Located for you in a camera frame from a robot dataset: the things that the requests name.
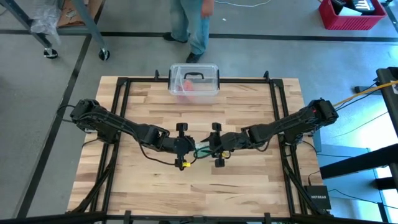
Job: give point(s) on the person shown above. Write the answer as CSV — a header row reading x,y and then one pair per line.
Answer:
x,y
189,21

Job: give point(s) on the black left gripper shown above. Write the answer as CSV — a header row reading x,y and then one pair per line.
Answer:
x,y
178,144

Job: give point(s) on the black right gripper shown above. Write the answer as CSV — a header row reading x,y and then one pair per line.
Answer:
x,y
225,141

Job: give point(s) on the crumpled clear plastic wrap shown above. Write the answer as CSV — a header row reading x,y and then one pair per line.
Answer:
x,y
45,18

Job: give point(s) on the black Netgear network switch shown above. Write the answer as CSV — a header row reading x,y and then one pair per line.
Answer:
x,y
318,197

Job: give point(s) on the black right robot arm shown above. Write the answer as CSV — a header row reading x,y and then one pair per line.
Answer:
x,y
289,123

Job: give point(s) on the white paper sheet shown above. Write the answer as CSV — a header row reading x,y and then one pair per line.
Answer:
x,y
348,12

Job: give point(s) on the red plastic crate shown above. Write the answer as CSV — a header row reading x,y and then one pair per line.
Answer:
x,y
351,23

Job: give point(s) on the black metal stand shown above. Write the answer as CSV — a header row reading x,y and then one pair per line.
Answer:
x,y
357,161

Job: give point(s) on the clear plastic storage box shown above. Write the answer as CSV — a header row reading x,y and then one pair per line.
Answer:
x,y
205,71

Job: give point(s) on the black electronic device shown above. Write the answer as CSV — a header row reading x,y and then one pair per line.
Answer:
x,y
357,4

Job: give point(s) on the brown cardboard sheet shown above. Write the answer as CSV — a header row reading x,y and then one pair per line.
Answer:
x,y
68,15

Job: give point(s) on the large clear plastic bag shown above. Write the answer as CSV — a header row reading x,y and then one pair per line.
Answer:
x,y
203,144

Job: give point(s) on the grey metal cart frame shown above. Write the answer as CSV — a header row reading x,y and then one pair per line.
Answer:
x,y
87,21

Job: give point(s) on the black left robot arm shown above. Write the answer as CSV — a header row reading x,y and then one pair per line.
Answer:
x,y
124,126

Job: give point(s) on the black metal table frame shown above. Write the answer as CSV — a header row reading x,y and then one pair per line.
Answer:
x,y
143,81

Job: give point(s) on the black caster wheel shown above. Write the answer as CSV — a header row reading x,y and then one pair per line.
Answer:
x,y
50,53
104,55

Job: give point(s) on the orange bandage roll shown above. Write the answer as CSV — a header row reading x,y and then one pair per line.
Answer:
x,y
189,88

